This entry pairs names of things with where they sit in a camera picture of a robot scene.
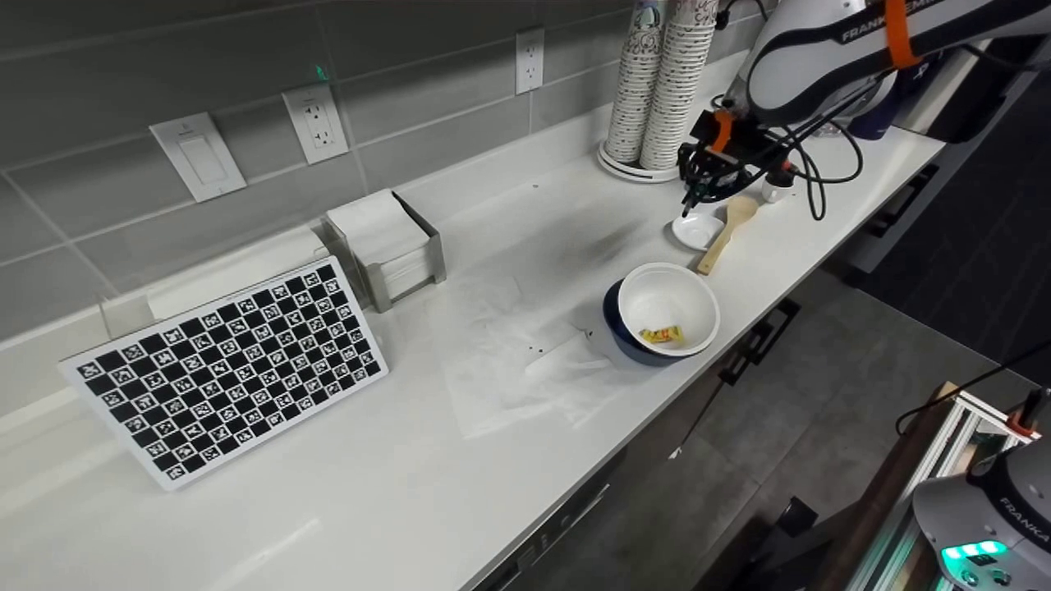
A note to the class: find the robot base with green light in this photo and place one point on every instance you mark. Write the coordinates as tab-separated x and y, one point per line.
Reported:
991	527

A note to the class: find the tall patterned paper cup stack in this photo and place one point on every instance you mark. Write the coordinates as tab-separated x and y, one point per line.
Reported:
639	71

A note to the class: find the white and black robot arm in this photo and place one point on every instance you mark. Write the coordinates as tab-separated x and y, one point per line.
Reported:
817	60

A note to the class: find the white wall outlet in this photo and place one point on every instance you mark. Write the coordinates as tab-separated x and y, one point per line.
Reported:
530	60
315	122

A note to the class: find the white bowl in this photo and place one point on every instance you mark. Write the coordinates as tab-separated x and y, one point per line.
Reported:
664	292

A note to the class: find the checkered calibration board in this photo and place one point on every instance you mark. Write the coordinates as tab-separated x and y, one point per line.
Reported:
208	385

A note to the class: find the wooden spoon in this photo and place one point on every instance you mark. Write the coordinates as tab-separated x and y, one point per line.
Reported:
733	214

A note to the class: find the dark blue bowl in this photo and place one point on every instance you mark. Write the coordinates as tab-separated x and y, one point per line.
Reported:
623	337

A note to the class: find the white wall switch plate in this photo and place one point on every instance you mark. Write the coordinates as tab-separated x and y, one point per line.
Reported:
198	155

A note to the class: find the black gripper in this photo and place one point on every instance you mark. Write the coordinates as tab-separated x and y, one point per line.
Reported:
723	155

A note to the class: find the yellow object in bowl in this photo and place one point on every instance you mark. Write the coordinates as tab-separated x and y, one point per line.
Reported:
664	337

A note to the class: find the small white dish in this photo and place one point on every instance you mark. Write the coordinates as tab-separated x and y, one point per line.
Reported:
697	228

